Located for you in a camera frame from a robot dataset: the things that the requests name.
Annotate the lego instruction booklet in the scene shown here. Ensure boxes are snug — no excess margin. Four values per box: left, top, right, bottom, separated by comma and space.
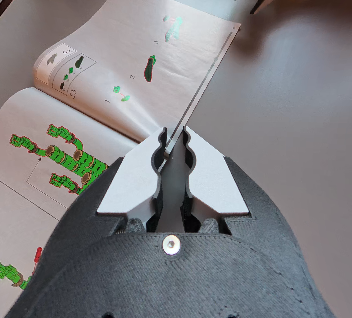
0, 0, 242, 317

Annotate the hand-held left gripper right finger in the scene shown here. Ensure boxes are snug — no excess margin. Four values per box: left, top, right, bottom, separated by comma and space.
180, 126, 250, 233

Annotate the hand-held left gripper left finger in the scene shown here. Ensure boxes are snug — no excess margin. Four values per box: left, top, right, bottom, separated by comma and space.
96, 127, 168, 233

